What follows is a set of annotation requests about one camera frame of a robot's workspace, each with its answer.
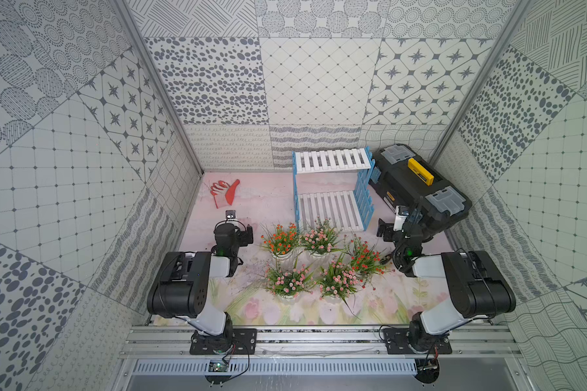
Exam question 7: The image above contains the pink flower pot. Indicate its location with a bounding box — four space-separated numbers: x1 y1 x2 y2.
262 261 316 298
317 257 360 301
299 218 342 259

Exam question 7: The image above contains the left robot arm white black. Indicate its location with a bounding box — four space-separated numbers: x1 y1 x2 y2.
146 218 254 343

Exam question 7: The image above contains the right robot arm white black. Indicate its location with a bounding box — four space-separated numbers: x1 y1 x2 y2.
377 213 516 353

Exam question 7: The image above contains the blue white wooden rack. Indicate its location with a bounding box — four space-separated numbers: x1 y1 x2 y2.
292 147 375 232

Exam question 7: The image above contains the red flower pot right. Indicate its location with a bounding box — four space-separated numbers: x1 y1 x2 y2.
345 235 387 288

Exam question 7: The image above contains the orange flower pot rear left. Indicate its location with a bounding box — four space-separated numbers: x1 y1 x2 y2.
260 223 300 260

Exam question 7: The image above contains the black plastic toolbox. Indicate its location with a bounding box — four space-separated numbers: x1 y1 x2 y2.
369 144 472 242

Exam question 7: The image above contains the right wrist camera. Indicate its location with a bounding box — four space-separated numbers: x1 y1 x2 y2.
393 205 410 231

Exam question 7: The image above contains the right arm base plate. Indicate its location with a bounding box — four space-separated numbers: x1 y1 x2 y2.
379 327 453 355

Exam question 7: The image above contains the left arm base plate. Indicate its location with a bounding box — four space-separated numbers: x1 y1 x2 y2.
189 327 258 356

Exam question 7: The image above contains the aluminium rail frame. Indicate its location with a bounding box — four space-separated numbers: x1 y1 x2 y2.
120 324 521 359

